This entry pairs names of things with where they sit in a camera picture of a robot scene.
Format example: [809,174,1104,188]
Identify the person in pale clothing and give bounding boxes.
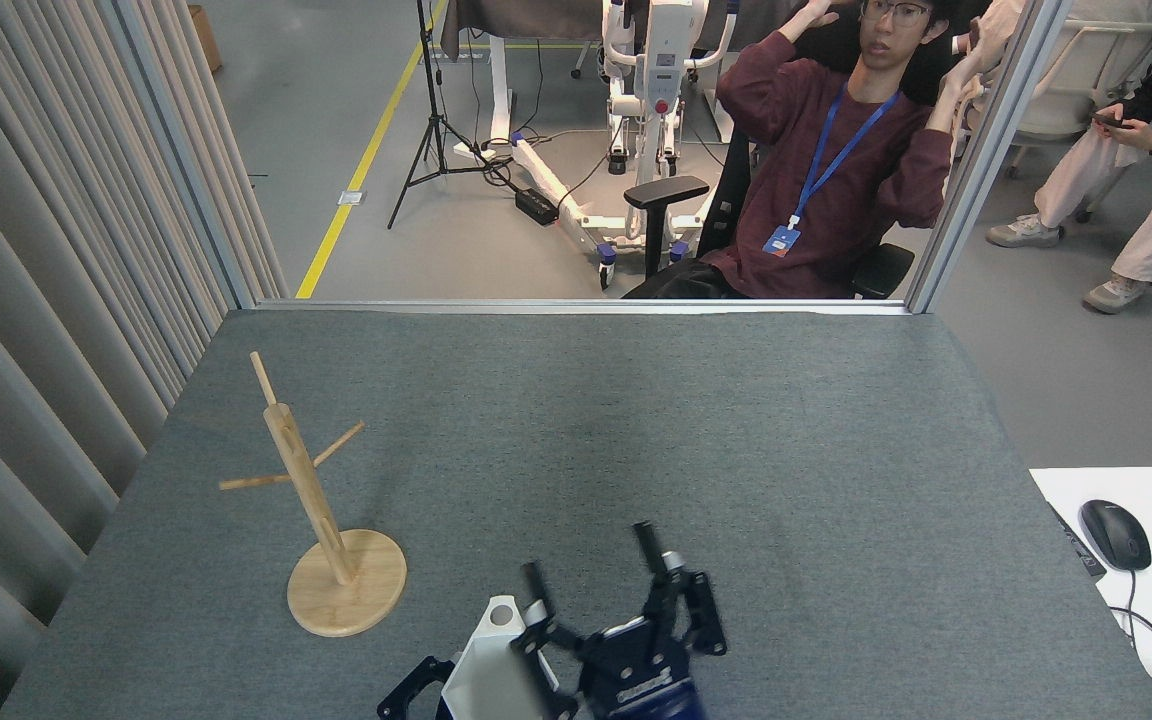
[954,0,1033,81]

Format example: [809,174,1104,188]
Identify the person's left hand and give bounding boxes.
[940,42,989,103]

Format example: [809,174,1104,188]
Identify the brown cardboard box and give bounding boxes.
[186,4,225,74]

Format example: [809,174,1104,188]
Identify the blue lanyard with badge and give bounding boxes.
[762,85,903,259]

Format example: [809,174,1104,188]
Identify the white desk leg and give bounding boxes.
[451,35,519,164]

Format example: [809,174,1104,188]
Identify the white hexagonal cup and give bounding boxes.
[440,595,559,720]

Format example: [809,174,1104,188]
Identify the black tripod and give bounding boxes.
[387,0,519,231]

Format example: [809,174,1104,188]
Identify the white chair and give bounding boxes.
[1011,0,1152,143]

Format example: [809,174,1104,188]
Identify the black power strip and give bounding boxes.
[514,187,561,227]

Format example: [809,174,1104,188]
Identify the black office chair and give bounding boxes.
[624,0,959,300]

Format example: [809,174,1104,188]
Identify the dark rimmed glasses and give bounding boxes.
[860,0,933,29]

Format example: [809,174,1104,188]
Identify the person on office chair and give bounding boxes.
[624,0,992,300]

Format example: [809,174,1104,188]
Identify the white stand on wheels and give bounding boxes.
[511,0,743,292]

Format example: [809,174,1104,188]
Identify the silver table edge rail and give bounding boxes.
[256,298,913,317]

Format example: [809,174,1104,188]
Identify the person's right hand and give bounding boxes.
[779,0,842,43]

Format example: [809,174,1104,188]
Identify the black computer mouse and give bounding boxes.
[1079,499,1152,573]

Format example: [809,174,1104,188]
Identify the black flat strip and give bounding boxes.
[1049,503,1108,579]

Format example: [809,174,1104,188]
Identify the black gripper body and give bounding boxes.
[579,618,709,720]

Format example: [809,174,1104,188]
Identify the dark cloth over desk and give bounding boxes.
[439,0,607,61]

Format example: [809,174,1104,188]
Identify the grey pleated curtain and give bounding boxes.
[0,0,289,720]

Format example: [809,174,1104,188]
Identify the silver frame post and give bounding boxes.
[905,0,1078,315]

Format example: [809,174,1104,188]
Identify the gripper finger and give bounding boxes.
[510,560,589,720]
[632,520,728,658]
[377,655,458,720]

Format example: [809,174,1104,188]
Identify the wooden cup stand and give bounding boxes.
[219,351,408,638]

